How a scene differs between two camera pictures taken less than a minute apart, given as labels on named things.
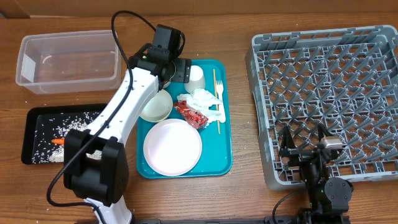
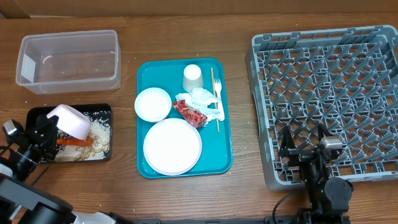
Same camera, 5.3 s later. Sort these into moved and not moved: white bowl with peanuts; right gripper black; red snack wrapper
Moved: white bowl with peanuts
Not moved: red snack wrapper; right gripper black
